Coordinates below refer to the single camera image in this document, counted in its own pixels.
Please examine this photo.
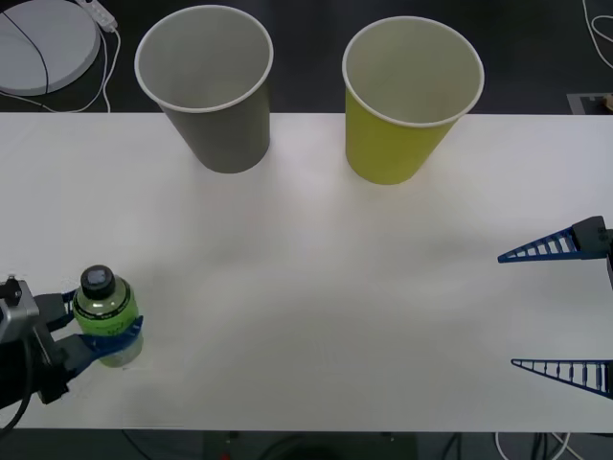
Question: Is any green bottle with black cap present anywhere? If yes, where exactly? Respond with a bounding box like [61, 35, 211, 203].
[72, 264, 146, 370]

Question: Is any white cable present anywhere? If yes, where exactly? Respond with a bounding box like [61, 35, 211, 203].
[0, 27, 123, 115]
[580, 0, 613, 81]
[494, 429, 583, 460]

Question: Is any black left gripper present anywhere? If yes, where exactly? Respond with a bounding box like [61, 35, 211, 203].
[17, 288, 146, 406]

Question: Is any black cable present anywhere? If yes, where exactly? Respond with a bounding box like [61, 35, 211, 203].
[0, 8, 51, 93]

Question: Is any white round stand base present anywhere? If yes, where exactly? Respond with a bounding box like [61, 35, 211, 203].
[0, 0, 102, 98]

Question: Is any grey floor socket plate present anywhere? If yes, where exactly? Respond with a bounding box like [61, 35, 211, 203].
[566, 92, 613, 117]

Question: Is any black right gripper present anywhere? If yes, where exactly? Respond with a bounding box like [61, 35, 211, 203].
[496, 216, 613, 400]

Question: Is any yellow-green plastic bin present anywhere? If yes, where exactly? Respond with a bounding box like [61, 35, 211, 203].
[341, 14, 486, 187]

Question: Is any white power strip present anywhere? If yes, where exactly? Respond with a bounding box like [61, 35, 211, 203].
[76, 0, 120, 33]

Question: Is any grey plastic bin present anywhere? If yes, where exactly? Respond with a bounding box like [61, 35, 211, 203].
[133, 4, 275, 175]

